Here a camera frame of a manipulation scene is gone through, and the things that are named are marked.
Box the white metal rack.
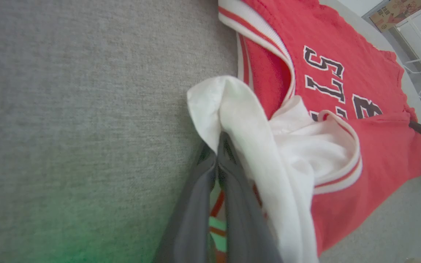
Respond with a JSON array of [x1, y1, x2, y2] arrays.
[[392, 0, 421, 122]]

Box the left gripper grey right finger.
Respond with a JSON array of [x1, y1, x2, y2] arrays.
[[216, 131, 284, 263]]

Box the brown printed cardboard box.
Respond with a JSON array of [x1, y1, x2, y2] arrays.
[[369, 0, 421, 33]]

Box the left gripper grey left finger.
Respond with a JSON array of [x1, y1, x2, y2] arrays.
[[152, 141, 219, 263]]

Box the red and white sports jersey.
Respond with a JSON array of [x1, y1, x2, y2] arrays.
[[186, 0, 421, 263]]

